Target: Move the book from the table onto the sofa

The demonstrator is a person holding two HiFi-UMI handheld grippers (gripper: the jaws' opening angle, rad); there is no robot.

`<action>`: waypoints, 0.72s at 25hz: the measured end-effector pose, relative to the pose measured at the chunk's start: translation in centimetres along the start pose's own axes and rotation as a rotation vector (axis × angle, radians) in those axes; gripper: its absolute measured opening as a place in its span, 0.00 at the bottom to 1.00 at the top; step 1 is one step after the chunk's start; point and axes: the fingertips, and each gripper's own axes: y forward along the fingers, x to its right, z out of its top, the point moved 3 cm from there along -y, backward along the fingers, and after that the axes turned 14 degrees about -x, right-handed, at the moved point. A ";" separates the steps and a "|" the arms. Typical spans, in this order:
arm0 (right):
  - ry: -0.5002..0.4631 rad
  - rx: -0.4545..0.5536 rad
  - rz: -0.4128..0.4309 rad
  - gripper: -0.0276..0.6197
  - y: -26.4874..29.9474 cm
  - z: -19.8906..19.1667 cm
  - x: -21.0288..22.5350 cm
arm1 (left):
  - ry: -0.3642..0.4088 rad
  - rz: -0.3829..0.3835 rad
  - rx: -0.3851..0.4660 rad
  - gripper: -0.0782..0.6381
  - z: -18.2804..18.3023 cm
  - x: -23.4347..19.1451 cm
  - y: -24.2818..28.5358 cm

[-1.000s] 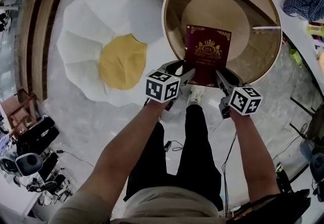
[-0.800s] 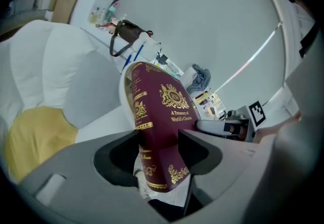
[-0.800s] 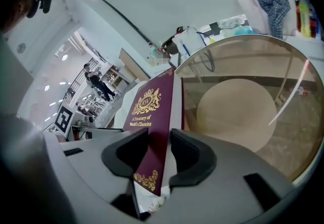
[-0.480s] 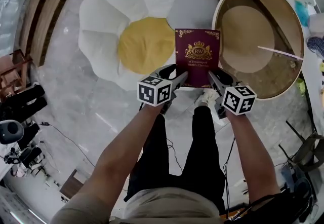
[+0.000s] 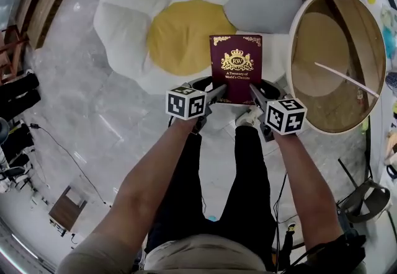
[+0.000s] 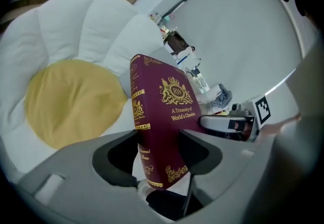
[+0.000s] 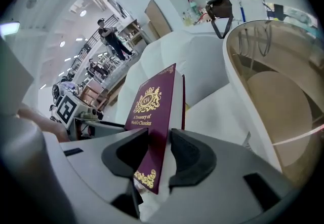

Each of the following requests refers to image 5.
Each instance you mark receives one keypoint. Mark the person's left forearm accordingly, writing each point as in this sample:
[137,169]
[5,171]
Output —
[149,179]

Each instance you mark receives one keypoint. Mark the white flower-shaped beanbag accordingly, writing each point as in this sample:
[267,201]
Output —
[130,28]

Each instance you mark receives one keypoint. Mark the small dark wooden table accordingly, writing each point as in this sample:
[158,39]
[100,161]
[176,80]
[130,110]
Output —
[66,209]

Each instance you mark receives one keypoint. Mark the black shoulder bag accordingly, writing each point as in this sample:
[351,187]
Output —
[335,255]

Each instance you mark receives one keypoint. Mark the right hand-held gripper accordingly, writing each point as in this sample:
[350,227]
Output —
[285,116]

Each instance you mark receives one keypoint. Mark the person's right forearm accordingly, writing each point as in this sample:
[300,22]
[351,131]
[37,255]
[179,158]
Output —
[304,179]

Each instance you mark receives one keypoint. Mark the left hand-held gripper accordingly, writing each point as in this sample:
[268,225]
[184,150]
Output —
[186,102]

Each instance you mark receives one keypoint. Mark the person's beige shirt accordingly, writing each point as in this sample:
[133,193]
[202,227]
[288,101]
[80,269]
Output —
[186,255]

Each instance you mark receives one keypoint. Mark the round glass side table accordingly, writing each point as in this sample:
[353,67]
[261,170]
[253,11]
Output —
[335,86]

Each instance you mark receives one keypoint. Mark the maroon hardcover book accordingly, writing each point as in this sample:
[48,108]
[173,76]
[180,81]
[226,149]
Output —
[235,62]

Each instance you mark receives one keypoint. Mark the reddish wooden stool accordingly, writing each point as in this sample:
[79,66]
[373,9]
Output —
[9,55]

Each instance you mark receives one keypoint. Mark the teal cloth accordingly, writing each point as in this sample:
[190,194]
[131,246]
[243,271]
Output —
[387,37]

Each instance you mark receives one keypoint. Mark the person's white shoe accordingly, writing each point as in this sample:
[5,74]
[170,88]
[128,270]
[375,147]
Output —
[246,116]

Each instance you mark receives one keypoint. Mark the person's black trousers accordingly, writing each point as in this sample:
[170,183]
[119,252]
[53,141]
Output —
[248,189]

